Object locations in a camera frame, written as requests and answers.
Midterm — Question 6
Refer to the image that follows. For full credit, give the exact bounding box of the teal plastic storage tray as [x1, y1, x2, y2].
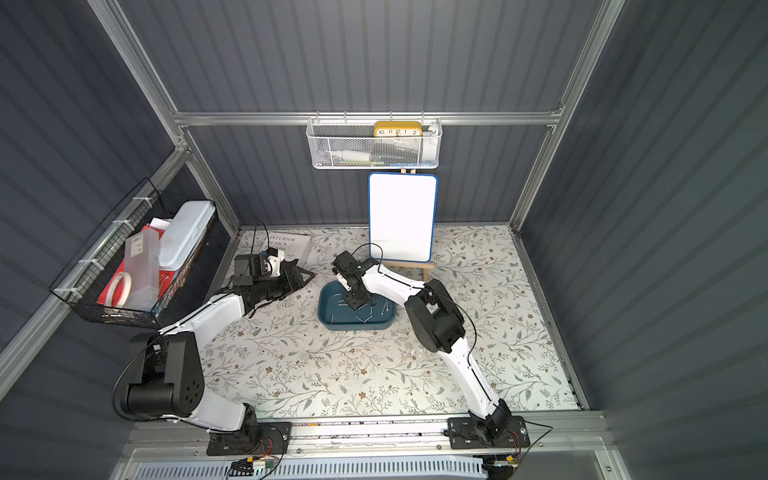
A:
[317, 281, 397, 331]

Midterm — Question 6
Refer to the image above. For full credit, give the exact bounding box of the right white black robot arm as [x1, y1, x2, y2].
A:
[332, 251, 512, 445]

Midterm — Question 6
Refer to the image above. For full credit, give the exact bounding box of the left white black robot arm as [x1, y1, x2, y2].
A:
[112, 260, 316, 440]

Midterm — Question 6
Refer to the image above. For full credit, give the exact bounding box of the interior design trends book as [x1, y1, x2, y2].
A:
[262, 232, 311, 266]

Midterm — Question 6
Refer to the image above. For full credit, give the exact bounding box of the wooden easel stand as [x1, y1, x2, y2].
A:
[383, 260, 435, 282]

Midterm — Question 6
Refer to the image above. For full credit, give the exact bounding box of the white plastic case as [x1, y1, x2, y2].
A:
[158, 200, 215, 271]

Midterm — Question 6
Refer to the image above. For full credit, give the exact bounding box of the floral patterned table mat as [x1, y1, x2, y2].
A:
[200, 225, 578, 418]

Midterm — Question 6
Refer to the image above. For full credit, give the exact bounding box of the white marker pen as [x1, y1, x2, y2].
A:
[330, 150, 384, 166]

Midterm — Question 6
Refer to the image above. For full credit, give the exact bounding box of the translucent plastic container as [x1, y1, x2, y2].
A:
[123, 228, 160, 311]

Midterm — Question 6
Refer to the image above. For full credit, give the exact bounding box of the white tape roll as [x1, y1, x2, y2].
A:
[104, 271, 133, 308]

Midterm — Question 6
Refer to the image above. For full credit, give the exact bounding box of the yellow clock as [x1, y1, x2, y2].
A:
[374, 120, 423, 138]

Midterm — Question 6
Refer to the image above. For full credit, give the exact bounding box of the white board with blue frame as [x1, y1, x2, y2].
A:
[368, 172, 438, 263]

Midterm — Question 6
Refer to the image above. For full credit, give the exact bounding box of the black wire wall basket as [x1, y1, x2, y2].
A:
[50, 181, 230, 329]

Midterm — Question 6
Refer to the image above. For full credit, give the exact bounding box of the white wire mesh basket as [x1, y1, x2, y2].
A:
[305, 118, 443, 171]

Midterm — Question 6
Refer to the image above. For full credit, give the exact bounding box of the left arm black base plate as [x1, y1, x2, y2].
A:
[206, 422, 292, 456]

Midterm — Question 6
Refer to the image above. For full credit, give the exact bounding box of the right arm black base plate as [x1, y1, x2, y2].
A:
[442, 416, 531, 450]

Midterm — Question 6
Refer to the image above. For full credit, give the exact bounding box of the aluminium front rail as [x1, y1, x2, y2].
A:
[119, 410, 616, 463]

